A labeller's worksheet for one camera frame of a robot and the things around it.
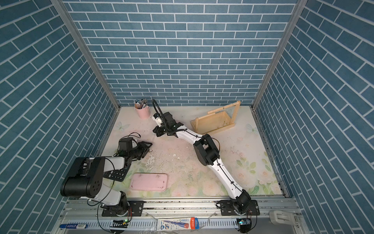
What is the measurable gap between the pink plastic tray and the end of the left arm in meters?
0.11

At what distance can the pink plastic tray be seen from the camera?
798 millimetres

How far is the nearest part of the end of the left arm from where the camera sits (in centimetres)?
75
